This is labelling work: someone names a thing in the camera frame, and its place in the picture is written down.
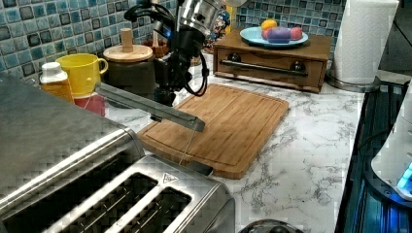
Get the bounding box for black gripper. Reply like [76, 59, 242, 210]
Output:
[154, 51, 189, 107]

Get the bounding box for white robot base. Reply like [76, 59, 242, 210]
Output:
[363, 82, 411, 209]

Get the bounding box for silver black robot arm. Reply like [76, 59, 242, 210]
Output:
[124, 0, 248, 106]

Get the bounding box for stainless toaster oven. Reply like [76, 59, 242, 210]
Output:
[0, 73, 144, 220]

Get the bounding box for wooden pestle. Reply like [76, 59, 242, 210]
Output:
[151, 0, 160, 49]

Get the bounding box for black canister with wooden lid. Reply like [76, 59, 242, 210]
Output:
[103, 28, 156, 99]

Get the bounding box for yellow cereal box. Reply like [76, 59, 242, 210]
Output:
[203, 5, 235, 53]

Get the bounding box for red container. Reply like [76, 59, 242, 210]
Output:
[74, 92, 106, 117]

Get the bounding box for bamboo cutting board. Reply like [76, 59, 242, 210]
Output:
[138, 84, 289, 180]

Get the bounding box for yellow ceramic mug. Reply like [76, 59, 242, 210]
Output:
[56, 53, 109, 96]

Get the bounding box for light blue plate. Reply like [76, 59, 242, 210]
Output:
[240, 27, 309, 48]

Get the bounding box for red plush strawberry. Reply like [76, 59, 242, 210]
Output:
[261, 28, 270, 40]
[290, 27, 302, 41]

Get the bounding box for yellow plush lemon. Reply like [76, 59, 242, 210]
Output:
[260, 19, 278, 30]

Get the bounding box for purple plush fruit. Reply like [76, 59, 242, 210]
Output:
[267, 27, 291, 44]

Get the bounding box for white capped spice bottle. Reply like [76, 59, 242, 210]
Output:
[40, 62, 74, 103]

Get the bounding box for stainless slot toaster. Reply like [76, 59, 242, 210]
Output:
[1, 155, 235, 233]

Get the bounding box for wooden drawer box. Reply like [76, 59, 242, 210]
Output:
[213, 28, 332, 93]

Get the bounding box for white paper towel roll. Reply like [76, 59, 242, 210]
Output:
[325, 0, 399, 93]

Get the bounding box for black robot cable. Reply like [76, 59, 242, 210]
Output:
[183, 51, 210, 97]

